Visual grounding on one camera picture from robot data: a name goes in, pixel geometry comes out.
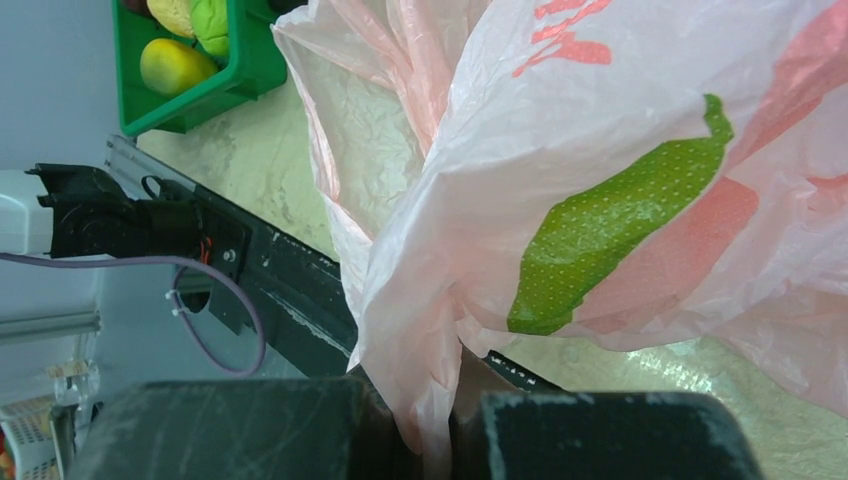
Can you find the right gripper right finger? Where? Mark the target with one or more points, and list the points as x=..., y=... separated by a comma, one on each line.
x=603, y=435

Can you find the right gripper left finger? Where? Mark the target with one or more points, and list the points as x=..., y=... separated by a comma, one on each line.
x=252, y=429

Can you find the pink plastic bag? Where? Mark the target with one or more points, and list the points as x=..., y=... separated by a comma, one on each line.
x=634, y=172

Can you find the yellow fake lemon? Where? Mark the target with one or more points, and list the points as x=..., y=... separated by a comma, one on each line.
x=169, y=67

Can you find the yellow green fake fruit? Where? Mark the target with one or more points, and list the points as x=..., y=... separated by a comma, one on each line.
x=209, y=20

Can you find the pale yellow fake fruit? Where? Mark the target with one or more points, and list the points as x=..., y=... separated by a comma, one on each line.
x=173, y=15

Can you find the red fake apple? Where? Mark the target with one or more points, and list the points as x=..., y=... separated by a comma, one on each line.
x=137, y=7

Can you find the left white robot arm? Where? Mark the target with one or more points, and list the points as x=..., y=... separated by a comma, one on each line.
x=67, y=211

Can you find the green plastic tray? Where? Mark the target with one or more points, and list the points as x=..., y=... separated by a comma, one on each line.
x=254, y=67

